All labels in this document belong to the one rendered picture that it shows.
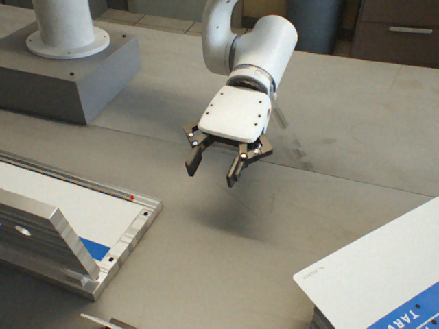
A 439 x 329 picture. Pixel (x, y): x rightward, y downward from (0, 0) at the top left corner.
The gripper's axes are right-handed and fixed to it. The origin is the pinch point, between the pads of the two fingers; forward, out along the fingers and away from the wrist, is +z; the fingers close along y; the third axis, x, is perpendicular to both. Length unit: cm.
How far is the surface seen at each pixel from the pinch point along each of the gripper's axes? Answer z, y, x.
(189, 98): -31.6, 23.0, -25.3
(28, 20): -52, 90, -31
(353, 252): 5.1, -22.7, -3.1
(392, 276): 6.9, -27.9, -2.6
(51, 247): 19.7, 15.0, 3.0
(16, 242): 20.0, 22.8, -0.6
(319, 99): -43, -7, -29
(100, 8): -211, 213, -169
